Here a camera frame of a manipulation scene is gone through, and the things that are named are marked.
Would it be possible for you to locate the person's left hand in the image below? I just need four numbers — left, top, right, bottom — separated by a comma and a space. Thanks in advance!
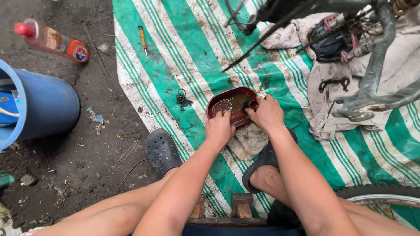
205, 110, 236, 146

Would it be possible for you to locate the person's right hand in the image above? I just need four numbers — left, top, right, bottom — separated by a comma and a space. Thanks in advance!
245, 94, 285, 133

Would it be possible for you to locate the red oval tray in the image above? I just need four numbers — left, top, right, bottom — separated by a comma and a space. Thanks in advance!
206, 87, 260, 128

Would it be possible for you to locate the dirty grey rag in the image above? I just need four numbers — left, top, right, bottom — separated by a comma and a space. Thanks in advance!
226, 123, 270, 161

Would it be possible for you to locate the green white striped tarp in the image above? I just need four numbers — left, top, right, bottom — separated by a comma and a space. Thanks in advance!
112, 0, 420, 230

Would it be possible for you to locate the black clog shoe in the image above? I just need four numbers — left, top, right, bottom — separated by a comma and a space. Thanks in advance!
145, 128, 183, 179
242, 128, 298, 194

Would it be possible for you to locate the wooden stool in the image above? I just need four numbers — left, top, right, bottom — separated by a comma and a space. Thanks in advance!
188, 193, 267, 228

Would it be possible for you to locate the person's right leg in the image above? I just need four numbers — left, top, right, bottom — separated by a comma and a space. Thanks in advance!
249, 164, 420, 236

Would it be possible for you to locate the person's leg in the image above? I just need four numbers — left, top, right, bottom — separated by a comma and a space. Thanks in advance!
23, 167, 179, 236
249, 164, 420, 236

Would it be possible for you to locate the person's left leg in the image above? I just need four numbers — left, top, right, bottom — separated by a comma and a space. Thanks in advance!
23, 167, 179, 236

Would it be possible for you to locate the bicycle wheel with tyre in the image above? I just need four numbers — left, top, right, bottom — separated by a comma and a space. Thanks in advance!
335, 184, 420, 209

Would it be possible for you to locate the dirty beige cloth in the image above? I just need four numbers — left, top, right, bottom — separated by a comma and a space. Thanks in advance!
259, 7, 420, 141

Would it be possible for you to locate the pink liquid plastic bottle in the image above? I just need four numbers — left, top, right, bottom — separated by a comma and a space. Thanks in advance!
14, 18, 90, 63

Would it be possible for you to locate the blue plastic bucket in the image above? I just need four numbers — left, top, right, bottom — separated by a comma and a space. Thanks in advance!
0, 59, 81, 154

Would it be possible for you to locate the small black chain heap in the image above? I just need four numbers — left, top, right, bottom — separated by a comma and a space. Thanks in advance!
176, 88, 194, 112

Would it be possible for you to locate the orange handled screwdriver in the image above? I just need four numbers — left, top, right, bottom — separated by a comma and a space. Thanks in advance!
138, 26, 149, 63

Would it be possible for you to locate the grey bicycle frame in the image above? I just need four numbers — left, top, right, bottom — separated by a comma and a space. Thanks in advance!
222, 0, 420, 123

